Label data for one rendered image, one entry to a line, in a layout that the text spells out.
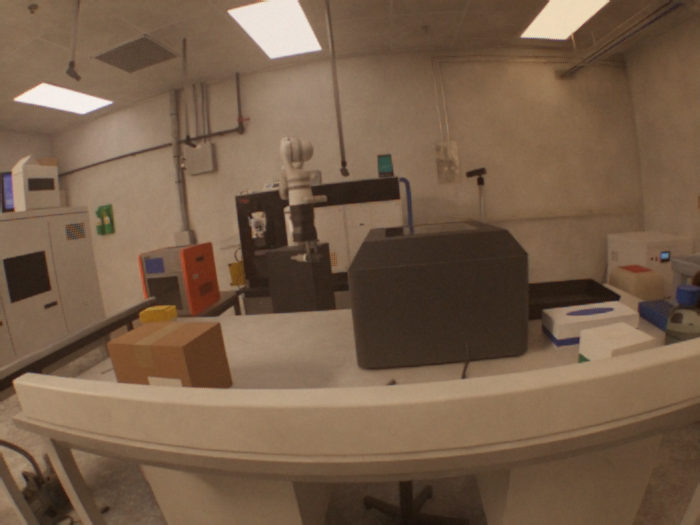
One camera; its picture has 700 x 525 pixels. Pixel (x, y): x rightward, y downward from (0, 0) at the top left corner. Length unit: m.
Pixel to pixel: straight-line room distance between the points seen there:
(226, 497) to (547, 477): 0.91
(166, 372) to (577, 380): 0.76
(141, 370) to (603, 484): 1.26
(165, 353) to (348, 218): 2.08
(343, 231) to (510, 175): 1.98
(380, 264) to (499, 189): 3.20
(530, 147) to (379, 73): 1.69
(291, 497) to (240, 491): 0.15
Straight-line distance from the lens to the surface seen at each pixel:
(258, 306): 2.90
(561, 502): 1.27
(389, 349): 0.91
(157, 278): 2.60
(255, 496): 1.19
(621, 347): 0.81
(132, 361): 0.89
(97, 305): 1.90
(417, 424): 0.61
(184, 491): 1.31
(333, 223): 2.73
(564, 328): 0.99
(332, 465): 0.65
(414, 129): 3.91
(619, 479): 1.33
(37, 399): 1.01
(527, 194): 4.09
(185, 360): 0.80
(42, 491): 2.26
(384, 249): 0.88
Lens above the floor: 1.29
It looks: 9 degrees down
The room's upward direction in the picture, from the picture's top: 6 degrees counter-clockwise
